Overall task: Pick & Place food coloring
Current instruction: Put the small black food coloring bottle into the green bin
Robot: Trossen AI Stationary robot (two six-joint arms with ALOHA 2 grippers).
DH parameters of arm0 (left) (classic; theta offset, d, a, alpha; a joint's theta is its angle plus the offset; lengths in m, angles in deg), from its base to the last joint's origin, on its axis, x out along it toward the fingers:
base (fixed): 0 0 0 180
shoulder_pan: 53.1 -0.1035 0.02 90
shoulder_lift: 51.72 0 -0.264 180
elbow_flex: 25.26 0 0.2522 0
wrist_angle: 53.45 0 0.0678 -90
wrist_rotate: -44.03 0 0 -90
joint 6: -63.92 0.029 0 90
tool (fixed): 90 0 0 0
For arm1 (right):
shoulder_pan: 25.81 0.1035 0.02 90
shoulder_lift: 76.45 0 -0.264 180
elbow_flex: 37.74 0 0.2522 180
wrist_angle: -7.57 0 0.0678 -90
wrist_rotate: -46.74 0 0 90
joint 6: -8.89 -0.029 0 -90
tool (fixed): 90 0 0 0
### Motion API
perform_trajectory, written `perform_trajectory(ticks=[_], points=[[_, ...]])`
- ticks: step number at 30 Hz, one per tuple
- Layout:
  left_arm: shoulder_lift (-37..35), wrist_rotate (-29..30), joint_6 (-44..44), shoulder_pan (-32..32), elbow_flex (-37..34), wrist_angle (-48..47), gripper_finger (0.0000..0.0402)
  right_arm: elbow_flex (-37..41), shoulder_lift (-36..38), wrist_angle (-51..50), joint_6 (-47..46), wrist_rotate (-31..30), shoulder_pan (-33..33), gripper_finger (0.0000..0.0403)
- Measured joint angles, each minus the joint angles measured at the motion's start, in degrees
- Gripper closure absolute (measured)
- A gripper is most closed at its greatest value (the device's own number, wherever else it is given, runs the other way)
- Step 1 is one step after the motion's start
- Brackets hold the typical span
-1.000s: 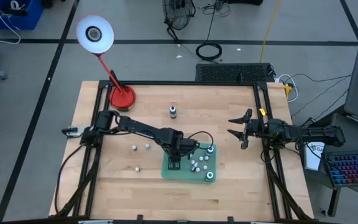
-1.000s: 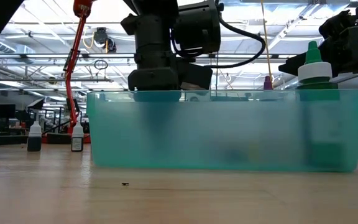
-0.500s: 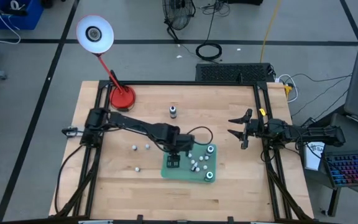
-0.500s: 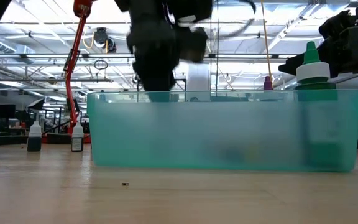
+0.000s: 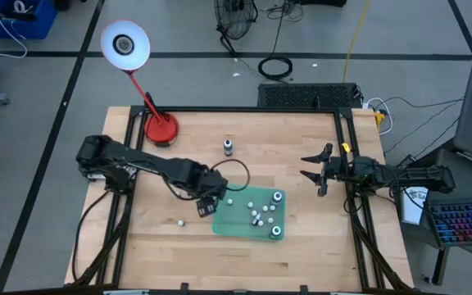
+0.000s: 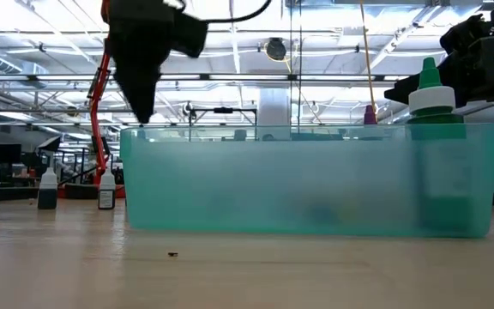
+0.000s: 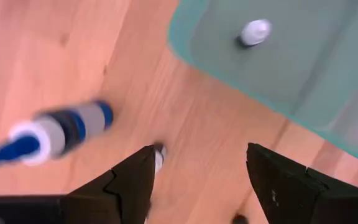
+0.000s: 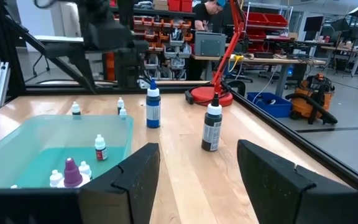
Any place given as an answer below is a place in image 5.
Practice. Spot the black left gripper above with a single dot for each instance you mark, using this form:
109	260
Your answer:
213	184

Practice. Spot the white paper sheet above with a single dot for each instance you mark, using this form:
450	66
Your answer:
413	207

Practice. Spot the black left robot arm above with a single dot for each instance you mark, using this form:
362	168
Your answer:
137	157

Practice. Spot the black floor fan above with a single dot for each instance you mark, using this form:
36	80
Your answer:
236	20

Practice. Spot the rainbow backlit keyboard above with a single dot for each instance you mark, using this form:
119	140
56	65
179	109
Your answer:
465	223

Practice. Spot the green translucent plastic bin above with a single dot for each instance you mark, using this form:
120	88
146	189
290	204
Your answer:
236	223

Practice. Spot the large purple food coloring bottle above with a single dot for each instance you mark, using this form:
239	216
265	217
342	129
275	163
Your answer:
275	232

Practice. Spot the red desk lamp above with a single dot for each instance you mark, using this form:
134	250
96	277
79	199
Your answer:
161	128

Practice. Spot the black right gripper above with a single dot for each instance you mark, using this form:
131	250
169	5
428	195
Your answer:
334	170

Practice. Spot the yellow power plug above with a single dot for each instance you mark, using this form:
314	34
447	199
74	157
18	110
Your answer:
379	118

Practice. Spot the large green food coloring bottle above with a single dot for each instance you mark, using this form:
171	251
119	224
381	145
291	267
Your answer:
277	197

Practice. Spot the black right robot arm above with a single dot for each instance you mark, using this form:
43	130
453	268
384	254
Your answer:
424	180

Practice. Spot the large black food coloring bottle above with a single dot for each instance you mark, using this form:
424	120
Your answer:
228	147

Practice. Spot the large blue storage bin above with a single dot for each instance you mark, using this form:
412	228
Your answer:
35	28

